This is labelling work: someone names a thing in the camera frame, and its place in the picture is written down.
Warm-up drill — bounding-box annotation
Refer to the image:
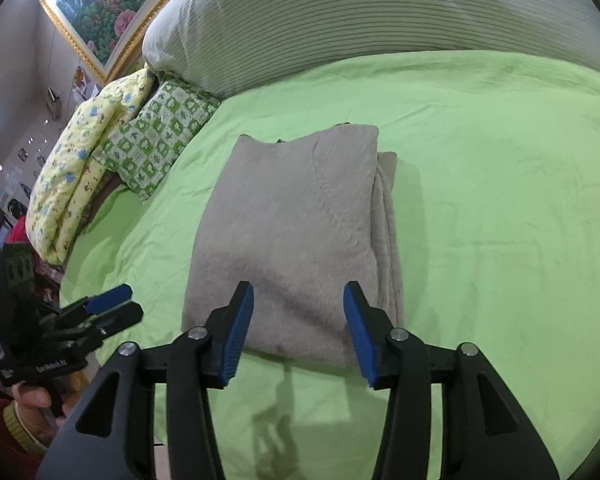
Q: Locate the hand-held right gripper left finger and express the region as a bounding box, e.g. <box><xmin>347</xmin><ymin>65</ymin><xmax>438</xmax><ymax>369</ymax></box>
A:
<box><xmin>34</xmin><ymin>281</ymin><xmax>255</xmax><ymax>480</ymax></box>

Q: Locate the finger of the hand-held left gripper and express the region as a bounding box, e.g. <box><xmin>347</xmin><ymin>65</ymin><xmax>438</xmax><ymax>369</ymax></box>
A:
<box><xmin>50</xmin><ymin>302</ymin><xmax>145</xmax><ymax>350</ymax></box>
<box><xmin>60</xmin><ymin>283</ymin><xmax>133</xmax><ymax>322</ymax></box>

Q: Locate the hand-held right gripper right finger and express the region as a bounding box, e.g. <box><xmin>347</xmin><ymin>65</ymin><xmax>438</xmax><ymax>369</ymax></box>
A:
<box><xmin>343</xmin><ymin>281</ymin><xmax>561</xmax><ymax>480</ymax></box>

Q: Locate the beige knit sweater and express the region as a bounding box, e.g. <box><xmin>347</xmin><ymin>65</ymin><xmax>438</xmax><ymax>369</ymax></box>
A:
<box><xmin>181</xmin><ymin>124</ymin><xmax>406</xmax><ymax>368</ymax></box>

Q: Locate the person's left forearm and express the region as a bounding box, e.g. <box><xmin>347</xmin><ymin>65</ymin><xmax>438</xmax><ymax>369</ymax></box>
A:
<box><xmin>0</xmin><ymin>399</ymin><xmax>56</xmax><ymax>480</ymax></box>

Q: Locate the person's left hand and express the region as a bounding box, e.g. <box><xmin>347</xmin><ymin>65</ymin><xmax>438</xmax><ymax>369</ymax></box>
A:
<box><xmin>11</xmin><ymin>371</ymin><xmax>89</xmax><ymax>443</ymax></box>

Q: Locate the red cloth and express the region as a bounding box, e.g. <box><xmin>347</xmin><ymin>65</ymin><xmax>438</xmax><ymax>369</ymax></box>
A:
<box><xmin>5</xmin><ymin>214</ymin><xmax>32</xmax><ymax>247</ymax></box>

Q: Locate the yellow patterned quilt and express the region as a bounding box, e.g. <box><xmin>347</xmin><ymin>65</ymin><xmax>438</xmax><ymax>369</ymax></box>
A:
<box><xmin>25</xmin><ymin>67</ymin><xmax>156</xmax><ymax>266</ymax></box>

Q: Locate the green patterned pillow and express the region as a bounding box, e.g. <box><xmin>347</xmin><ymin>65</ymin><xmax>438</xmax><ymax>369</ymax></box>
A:
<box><xmin>92</xmin><ymin>79</ymin><xmax>222</xmax><ymax>203</ymax></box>

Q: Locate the green bed sheet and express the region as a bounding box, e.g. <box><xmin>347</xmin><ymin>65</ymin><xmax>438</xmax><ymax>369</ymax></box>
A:
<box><xmin>59</xmin><ymin>50</ymin><xmax>600</xmax><ymax>480</ymax></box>

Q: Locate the gold framed flower painting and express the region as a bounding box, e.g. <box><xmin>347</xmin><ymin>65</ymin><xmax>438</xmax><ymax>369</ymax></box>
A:
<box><xmin>39</xmin><ymin>0</ymin><xmax>213</xmax><ymax>85</ymax></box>

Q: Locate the striped grey bolster pillow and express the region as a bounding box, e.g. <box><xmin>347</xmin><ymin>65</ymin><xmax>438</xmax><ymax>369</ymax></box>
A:
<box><xmin>142</xmin><ymin>0</ymin><xmax>600</xmax><ymax>98</ymax></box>

